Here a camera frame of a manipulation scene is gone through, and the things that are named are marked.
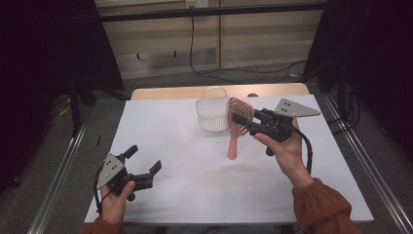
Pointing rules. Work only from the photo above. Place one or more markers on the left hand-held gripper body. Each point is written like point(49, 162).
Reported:
point(112, 170)

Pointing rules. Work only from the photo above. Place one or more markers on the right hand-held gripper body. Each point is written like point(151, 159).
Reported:
point(274, 125)

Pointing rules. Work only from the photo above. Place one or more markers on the pink hairbrush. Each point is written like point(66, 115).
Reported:
point(232, 148)

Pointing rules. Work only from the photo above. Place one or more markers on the white plastic basket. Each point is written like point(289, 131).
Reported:
point(211, 113)

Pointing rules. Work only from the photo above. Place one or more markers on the person's right hand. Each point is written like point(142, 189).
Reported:
point(290, 156)

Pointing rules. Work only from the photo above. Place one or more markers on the person's left hand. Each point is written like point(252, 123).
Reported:
point(113, 208)

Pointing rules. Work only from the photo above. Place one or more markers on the wooden table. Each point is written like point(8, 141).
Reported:
point(162, 92)

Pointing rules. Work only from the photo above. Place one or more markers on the black curtain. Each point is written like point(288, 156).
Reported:
point(373, 65)
point(39, 65)

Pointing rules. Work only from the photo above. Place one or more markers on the aluminium floor rail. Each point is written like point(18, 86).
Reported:
point(55, 182)
point(373, 178)

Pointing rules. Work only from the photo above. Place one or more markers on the white wall socket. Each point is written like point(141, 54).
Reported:
point(196, 3)

